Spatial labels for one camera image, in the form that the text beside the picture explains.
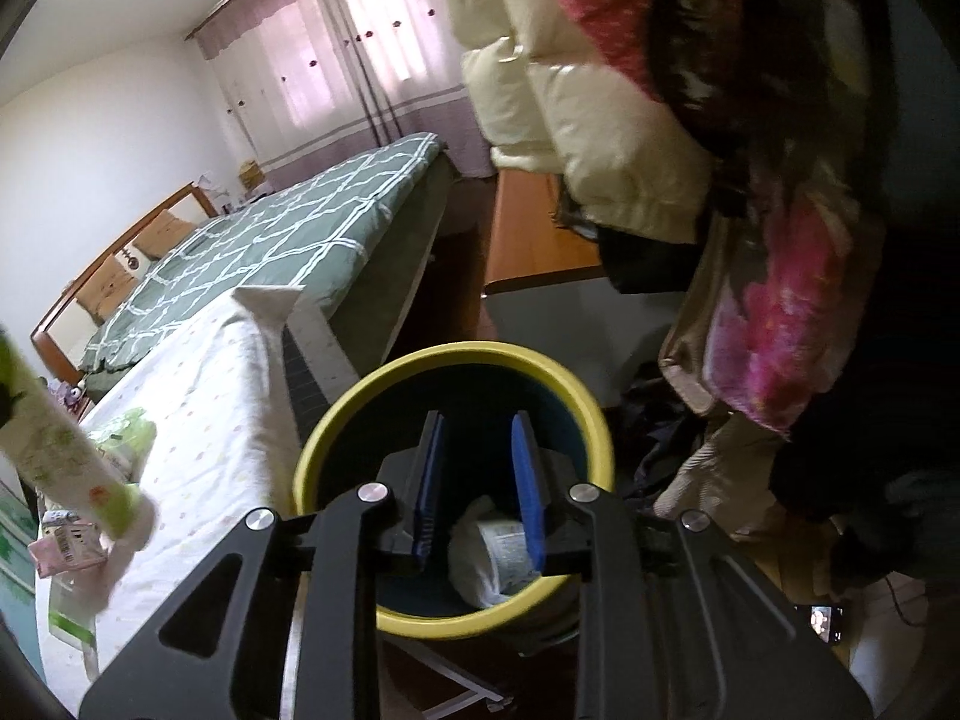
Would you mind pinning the yellow rimmed trash bin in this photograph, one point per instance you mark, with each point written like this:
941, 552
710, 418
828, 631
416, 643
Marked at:
477, 387

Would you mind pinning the right brown pillow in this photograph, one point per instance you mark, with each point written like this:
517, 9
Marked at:
162, 234

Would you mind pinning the left brown pillow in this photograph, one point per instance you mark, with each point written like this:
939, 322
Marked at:
106, 289

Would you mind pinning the white dotted table cloth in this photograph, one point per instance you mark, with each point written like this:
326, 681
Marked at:
234, 394

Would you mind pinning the green plastic bottle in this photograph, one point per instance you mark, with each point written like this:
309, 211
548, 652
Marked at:
125, 443

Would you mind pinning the green checked duvet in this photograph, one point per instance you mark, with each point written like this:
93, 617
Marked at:
317, 235

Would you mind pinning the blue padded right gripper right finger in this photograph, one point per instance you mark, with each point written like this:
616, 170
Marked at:
674, 621

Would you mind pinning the wooden bed with headboard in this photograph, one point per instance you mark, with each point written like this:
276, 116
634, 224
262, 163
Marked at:
60, 337

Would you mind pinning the pink floral garment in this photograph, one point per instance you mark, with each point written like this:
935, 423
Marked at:
770, 317

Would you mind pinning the pink white curtain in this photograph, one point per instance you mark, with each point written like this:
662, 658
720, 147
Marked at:
308, 83

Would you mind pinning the smartphone on floor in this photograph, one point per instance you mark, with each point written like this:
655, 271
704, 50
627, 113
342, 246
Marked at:
830, 621

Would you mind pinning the cream puffer jacket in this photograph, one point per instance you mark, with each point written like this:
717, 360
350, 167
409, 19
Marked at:
547, 102

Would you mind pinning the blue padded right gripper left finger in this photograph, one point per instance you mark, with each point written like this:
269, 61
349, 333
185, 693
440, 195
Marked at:
216, 648

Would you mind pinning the wooden desk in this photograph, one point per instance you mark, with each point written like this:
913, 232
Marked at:
527, 248

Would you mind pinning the green white paper cup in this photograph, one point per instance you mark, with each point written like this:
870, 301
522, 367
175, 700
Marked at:
53, 454

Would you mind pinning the small pink carton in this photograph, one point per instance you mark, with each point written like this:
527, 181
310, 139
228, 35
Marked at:
67, 543

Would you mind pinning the brown pillow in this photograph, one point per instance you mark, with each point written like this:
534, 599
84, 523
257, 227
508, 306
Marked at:
106, 289
162, 234

